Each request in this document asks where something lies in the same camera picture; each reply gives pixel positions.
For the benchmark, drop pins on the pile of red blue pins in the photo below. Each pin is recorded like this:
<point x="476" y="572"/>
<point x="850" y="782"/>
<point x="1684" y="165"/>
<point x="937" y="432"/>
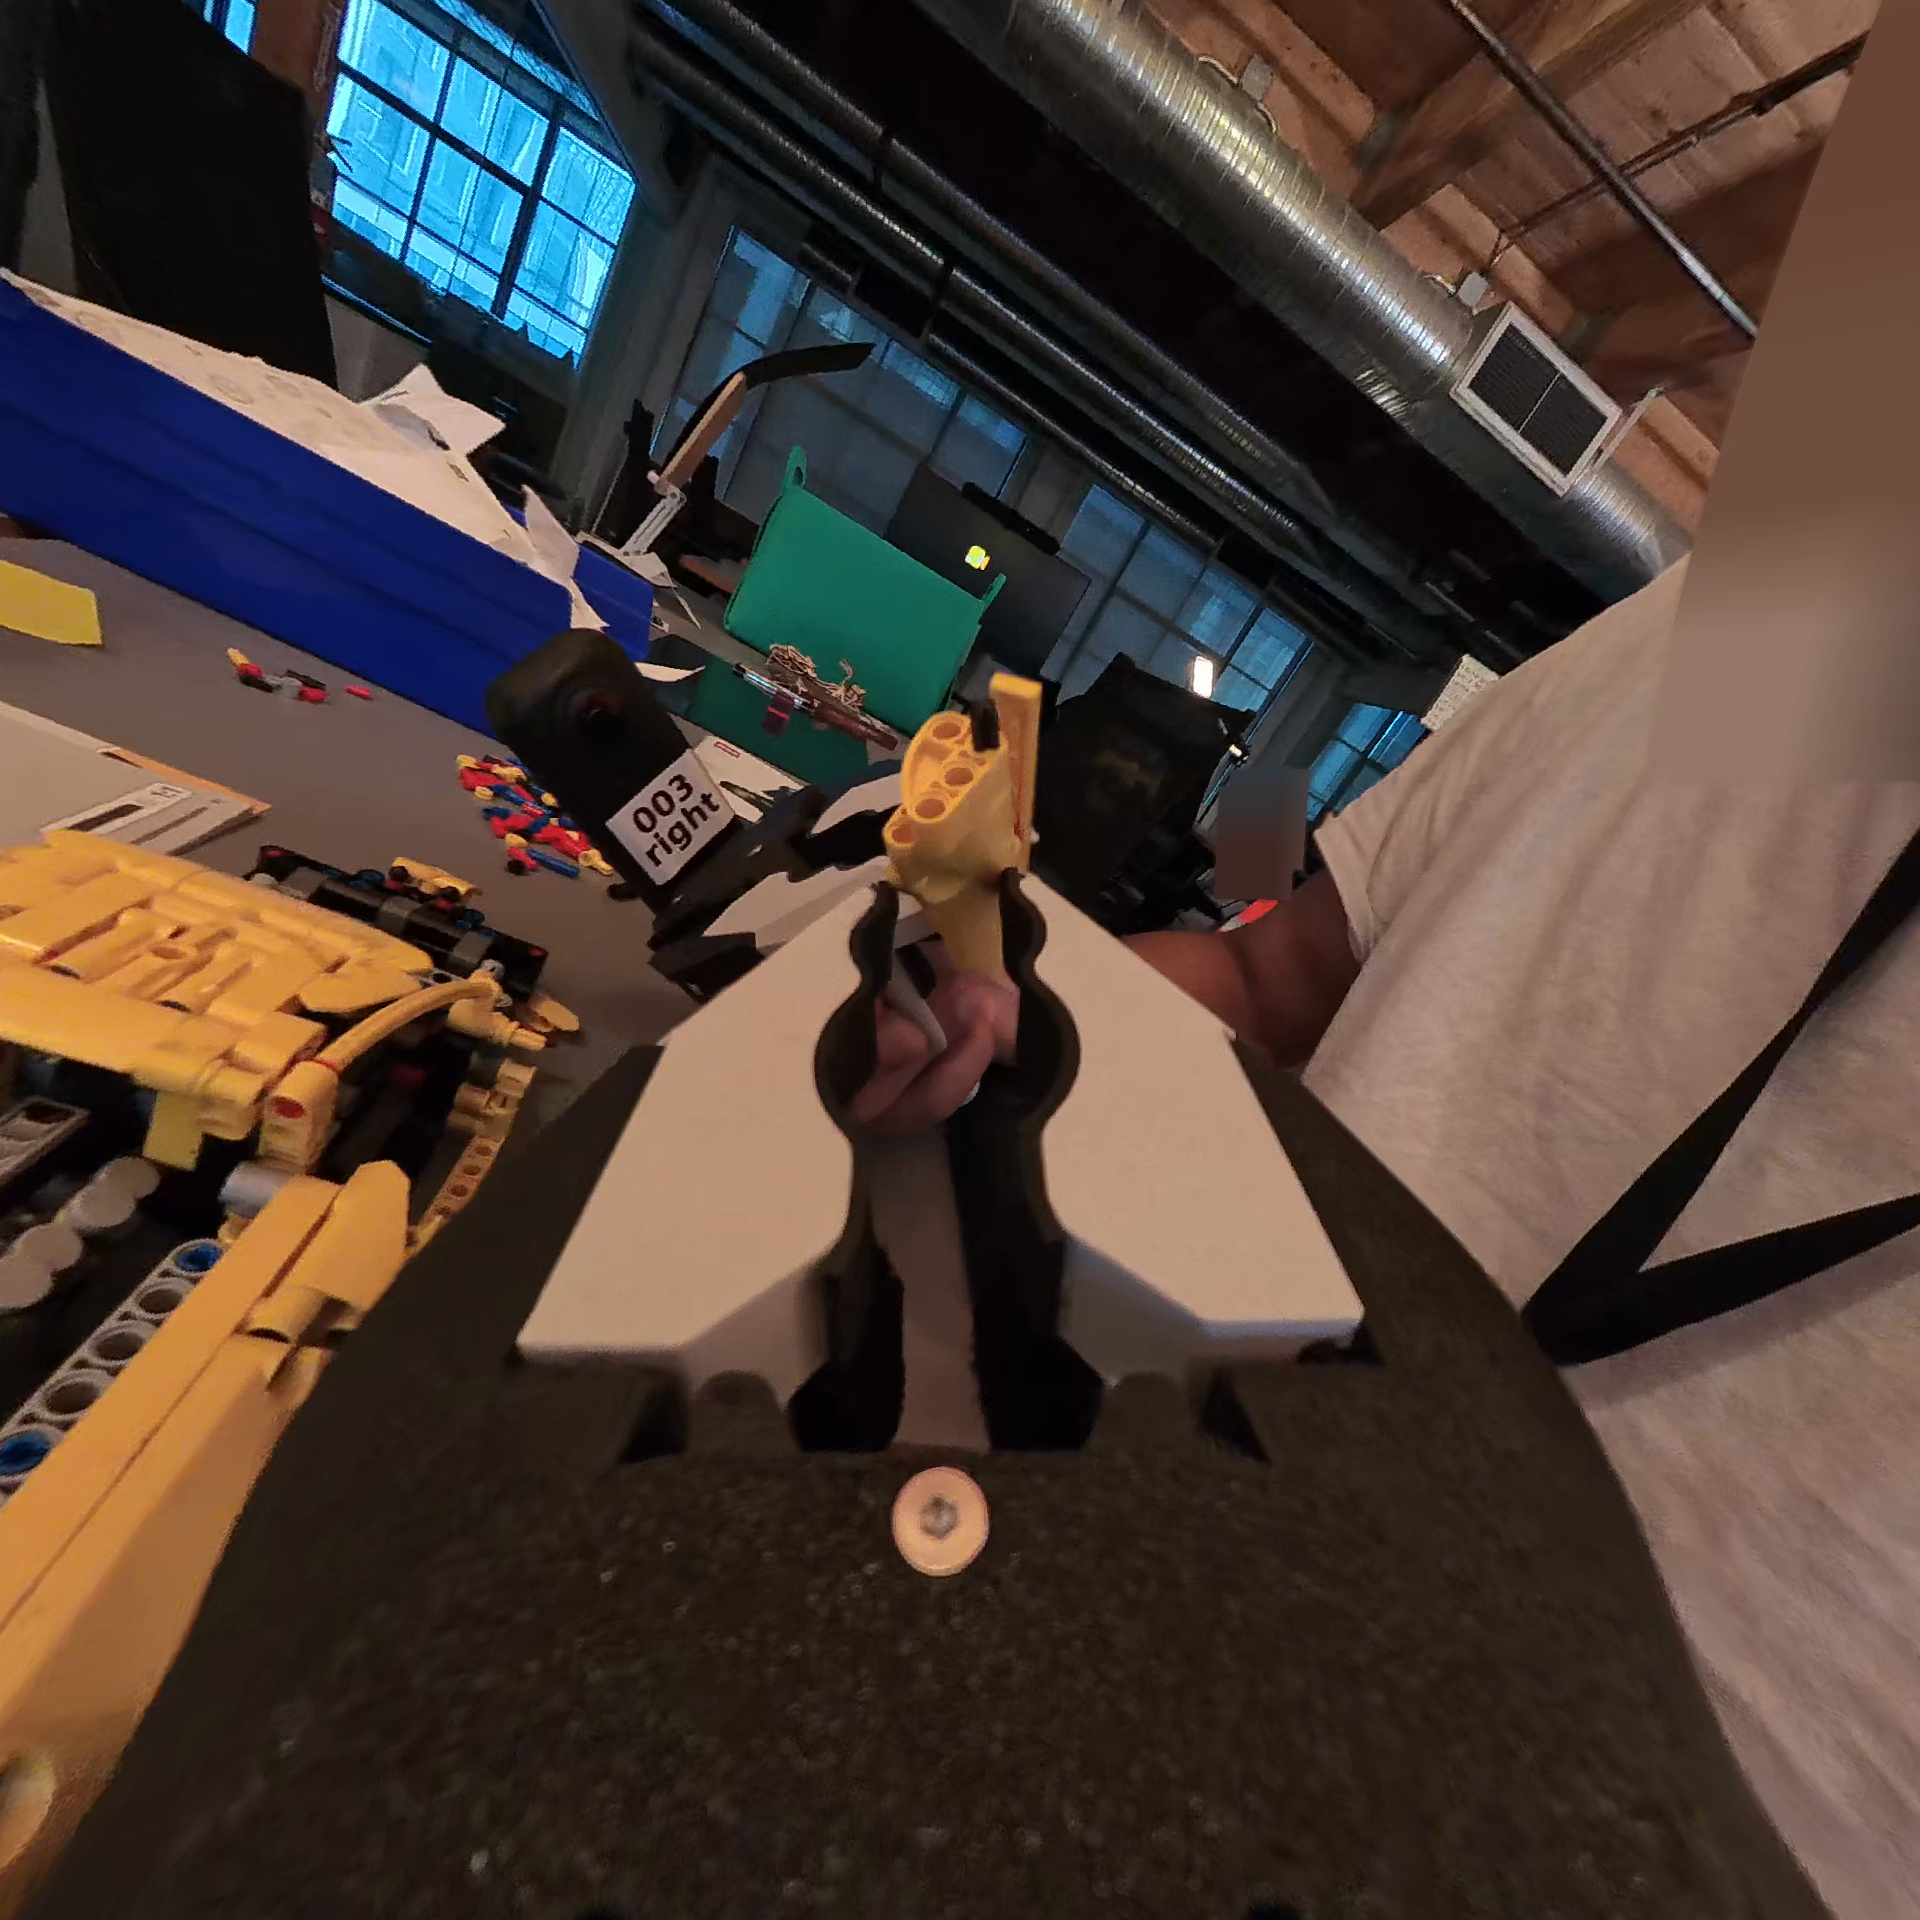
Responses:
<point x="526" y="820"/>

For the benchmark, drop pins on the yellow toy car model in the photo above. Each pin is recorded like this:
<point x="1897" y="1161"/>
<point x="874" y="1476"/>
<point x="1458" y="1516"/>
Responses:
<point x="149" y="960"/>

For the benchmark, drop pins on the open lego instruction booklet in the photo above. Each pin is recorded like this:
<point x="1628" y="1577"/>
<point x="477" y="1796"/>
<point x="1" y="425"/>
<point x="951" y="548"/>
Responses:
<point x="134" y="795"/>

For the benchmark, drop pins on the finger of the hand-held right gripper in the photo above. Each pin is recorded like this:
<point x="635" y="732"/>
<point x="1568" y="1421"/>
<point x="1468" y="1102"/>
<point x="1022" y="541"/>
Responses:
<point x="748" y="945"/>
<point x="842" y="864"/>

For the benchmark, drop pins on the small cluster of pins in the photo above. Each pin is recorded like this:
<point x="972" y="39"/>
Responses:
<point x="285" y="678"/>

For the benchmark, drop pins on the green plastic bin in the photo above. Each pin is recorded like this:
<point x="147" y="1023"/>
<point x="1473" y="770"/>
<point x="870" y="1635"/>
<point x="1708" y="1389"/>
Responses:
<point x="857" y="584"/>

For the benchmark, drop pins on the wooden document stand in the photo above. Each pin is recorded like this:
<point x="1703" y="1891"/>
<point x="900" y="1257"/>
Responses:
<point x="705" y="435"/>

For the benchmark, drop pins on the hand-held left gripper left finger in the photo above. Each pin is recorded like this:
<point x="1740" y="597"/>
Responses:
<point x="689" y="1199"/>

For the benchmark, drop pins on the white crumpled papers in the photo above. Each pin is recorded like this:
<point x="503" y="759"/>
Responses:
<point x="377" y="435"/>

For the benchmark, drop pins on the silver air duct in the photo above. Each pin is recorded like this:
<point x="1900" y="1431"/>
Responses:
<point x="1200" y="165"/>

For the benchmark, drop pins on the blue plastic bin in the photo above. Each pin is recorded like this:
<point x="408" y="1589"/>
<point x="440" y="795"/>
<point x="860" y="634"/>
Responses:
<point x="225" y="465"/>

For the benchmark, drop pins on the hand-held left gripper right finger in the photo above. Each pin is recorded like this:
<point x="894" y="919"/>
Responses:
<point x="1200" y="1199"/>

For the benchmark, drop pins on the large window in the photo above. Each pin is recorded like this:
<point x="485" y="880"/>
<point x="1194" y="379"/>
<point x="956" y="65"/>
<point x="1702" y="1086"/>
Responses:
<point x="451" y="165"/>

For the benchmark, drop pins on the yellow panel subassembly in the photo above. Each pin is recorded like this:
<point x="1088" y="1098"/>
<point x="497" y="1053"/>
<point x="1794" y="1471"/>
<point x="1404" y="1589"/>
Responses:
<point x="946" y="842"/>

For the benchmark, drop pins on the black office chair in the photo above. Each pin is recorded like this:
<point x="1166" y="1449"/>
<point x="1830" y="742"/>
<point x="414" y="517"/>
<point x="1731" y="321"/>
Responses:
<point x="1140" y="780"/>

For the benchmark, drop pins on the white vent grille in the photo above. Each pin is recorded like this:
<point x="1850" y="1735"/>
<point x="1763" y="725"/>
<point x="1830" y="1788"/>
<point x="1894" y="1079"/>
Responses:
<point x="1538" y="399"/>

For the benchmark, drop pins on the yellow sticky note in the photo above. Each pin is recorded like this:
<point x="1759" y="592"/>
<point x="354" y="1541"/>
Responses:
<point x="46" y="608"/>

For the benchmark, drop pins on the person's right forearm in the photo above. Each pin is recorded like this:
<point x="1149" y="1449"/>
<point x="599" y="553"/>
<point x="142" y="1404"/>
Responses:
<point x="1258" y="975"/>

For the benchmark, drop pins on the black monitor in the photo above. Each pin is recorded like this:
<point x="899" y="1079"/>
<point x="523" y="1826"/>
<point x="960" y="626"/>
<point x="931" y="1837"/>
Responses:
<point x="1036" y="601"/>

